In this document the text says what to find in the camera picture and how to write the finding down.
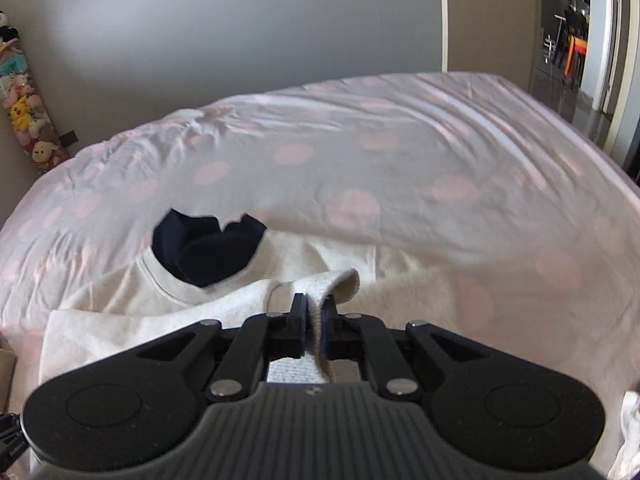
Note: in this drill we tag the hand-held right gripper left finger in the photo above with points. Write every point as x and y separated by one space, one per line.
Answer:
299 322

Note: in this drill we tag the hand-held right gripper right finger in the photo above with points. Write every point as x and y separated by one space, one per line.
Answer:
327 325

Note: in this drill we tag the light grey printed sweatshirt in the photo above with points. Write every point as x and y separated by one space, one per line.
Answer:
150 310

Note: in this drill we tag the navy blue garment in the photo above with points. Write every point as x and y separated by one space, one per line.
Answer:
200 250

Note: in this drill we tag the pink dotted bed sheet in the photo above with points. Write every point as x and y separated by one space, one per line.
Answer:
400 160

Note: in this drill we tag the white cloth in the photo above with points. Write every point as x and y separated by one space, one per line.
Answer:
627 435

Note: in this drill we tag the hanging row of plush toys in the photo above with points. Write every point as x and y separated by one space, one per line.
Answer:
25 105

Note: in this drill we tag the beige door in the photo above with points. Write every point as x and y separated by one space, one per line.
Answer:
490 15

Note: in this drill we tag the orange chair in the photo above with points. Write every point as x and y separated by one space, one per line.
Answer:
575 52

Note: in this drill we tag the white door frame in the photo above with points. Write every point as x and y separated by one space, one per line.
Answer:
617 60

